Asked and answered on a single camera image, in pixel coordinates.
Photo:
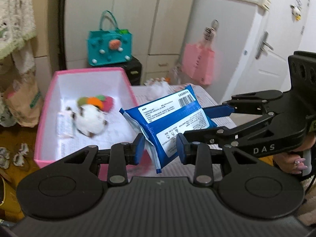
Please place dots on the white fleece jacket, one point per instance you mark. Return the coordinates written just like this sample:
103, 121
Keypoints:
14, 17

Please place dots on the printed paper sheet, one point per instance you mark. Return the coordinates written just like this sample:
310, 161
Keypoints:
118, 133

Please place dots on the orange carrot plush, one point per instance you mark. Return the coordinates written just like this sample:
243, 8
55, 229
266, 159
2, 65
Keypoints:
96, 101

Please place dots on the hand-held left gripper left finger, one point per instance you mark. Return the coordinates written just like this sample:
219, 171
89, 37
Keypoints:
139, 148

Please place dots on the person's right hand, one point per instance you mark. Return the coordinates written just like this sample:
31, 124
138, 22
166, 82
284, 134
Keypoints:
293, 163

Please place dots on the white wardrobe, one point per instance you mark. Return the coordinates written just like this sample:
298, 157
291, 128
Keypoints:
153, 17

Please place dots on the black hair clip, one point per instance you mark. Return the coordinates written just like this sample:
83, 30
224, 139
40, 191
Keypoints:
209, 32

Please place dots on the white fluffy pompom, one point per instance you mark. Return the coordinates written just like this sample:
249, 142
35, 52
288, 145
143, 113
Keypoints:
158, 88

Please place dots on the black pole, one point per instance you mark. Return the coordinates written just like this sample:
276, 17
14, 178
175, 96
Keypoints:
61, 22

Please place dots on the metal wall hook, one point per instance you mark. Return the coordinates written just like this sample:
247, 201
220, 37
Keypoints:
215, 24

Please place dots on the panda plush toy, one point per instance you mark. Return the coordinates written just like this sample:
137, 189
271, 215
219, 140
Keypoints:
88, 121

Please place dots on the teal felt handbag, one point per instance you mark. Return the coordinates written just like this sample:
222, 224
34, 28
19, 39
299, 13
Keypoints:
111, 47

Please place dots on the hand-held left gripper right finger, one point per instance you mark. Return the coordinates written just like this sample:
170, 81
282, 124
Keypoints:
181, 148

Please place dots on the white door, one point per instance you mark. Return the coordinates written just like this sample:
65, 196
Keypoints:
276, 17

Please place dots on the pink cardboard box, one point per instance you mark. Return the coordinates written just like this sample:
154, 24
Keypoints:
74, 84

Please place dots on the duck door ornament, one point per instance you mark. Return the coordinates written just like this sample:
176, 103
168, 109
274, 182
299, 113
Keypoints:
296, 11

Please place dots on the brown paper bag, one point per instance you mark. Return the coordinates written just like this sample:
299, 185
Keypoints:
23, 103

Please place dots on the blue wet wipes packet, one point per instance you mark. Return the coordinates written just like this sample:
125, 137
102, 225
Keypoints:
170, 121

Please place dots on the clear plastic bag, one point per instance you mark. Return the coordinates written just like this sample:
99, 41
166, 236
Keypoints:
176, 73

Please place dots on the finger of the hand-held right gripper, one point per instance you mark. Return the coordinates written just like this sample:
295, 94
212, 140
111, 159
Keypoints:
218, 111
217, 134

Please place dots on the pink tote bag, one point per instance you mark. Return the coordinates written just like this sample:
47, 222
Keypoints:
198, 63

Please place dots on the black suitcase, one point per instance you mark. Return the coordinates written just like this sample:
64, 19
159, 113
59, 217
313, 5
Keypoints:
135, 71

